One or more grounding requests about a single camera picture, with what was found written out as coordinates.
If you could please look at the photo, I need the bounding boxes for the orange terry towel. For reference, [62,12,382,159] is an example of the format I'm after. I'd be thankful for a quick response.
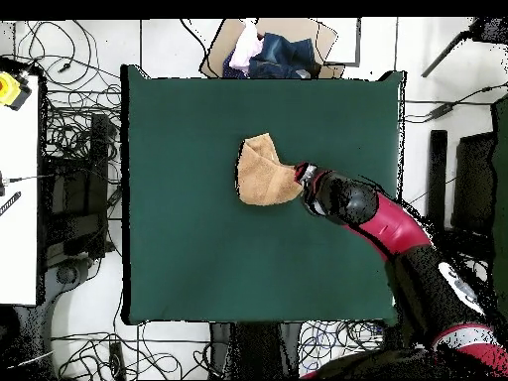
[236,132,305,207]

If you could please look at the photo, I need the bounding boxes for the black flat panel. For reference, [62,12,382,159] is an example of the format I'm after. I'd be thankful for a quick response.
[451,131,496,235]

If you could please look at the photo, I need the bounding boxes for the blue denim jeans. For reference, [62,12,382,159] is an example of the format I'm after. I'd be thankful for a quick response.
[221,32,322,79]

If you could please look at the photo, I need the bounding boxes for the black upright bar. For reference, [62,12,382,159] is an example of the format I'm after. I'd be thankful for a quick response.
[427,129,448,229]

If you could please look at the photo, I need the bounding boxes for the pink garment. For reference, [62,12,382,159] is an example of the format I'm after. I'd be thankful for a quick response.
[228,21,266,76]

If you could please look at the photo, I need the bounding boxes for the dark green table cloth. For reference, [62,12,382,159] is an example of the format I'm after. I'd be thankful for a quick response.
[119,63,408,326]

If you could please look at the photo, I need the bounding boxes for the brown cardboard box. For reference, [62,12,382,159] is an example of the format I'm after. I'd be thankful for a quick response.
[198,17,346,79]

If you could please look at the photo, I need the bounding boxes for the black equipment stand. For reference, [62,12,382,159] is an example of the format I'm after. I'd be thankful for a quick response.
[39,112,122,261]

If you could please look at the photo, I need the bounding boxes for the black tripod leg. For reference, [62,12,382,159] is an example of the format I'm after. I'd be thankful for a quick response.
[420,16,508,78]

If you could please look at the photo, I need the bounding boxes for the grey round stand base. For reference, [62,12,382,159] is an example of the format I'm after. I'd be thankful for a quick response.
[41,253,96,380]

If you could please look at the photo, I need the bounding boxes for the black power strip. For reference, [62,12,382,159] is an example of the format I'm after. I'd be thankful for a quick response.
[108,341,127,381]

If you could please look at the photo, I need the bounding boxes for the white desk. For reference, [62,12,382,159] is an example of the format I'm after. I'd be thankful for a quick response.
[0,74,40,307]

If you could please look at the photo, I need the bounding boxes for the yellow emergency stop button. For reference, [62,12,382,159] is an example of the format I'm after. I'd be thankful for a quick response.
[0,70,34,112]

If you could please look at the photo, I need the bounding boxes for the black cable with plug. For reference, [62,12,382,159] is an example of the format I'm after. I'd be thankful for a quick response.
[404,80,508,122]

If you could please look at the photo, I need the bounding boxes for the black cable tangle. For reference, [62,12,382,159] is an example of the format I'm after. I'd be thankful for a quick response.
[51,320,184,381]
[297,319,386,372]
[13,19,123,160]

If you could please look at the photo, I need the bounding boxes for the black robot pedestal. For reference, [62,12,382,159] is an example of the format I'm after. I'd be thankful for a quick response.
[207,321,304,381]

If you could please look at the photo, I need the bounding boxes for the black ribbed strap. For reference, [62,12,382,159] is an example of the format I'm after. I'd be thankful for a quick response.
[0,190,23,218]

